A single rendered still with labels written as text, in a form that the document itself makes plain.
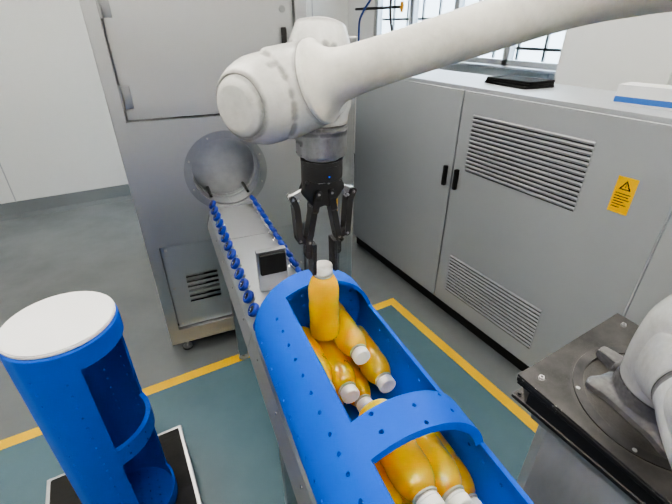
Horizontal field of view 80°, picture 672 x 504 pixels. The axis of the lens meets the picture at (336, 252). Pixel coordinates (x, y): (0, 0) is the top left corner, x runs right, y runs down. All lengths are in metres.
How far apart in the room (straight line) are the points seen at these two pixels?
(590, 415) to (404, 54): 0.76
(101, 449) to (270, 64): 1.22
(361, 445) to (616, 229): 1.56
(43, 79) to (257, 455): 4.03
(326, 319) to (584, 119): 1.46
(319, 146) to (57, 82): 4.40
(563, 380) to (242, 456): 1.50
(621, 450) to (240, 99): 0.86
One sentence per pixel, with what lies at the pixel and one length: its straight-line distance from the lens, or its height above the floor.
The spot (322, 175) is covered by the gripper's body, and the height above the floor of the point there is 1.50.
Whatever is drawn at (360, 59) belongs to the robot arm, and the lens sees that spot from 0.50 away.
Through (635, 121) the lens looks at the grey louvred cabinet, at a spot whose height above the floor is 1.42.
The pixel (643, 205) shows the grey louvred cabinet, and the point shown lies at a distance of 1.92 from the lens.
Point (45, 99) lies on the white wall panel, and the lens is 4.99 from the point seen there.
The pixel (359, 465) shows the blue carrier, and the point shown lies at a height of 1.20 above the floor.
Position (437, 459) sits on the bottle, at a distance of 0.73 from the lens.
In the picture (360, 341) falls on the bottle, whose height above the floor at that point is 1.12.
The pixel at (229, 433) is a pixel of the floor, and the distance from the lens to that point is 2.20.
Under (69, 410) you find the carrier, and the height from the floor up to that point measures 0.84.
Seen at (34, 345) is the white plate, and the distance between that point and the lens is 1.27.
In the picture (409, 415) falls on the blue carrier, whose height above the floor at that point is 1.23.
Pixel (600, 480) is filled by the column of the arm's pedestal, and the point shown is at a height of 0.95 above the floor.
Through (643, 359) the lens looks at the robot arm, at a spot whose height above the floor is 1.22.
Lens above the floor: 1.73
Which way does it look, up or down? 30 degrees down
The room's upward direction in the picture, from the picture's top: straight up
